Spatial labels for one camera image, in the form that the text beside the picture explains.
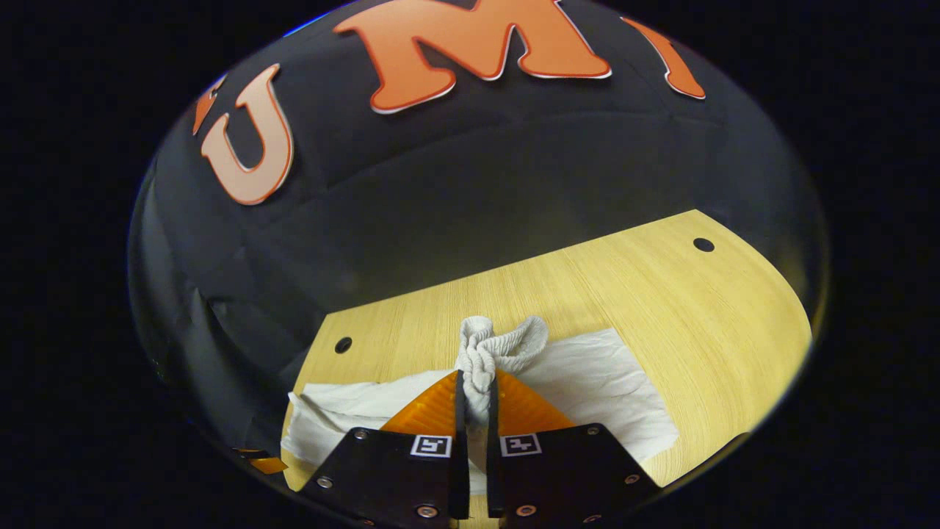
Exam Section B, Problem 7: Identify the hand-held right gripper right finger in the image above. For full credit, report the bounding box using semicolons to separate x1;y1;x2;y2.
485;370;663;527

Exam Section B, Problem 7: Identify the black backdrop cloth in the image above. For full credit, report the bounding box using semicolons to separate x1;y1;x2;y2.
129;0;831;471

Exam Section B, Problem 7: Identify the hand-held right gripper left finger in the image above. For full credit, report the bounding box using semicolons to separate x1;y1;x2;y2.
301;370;470;526

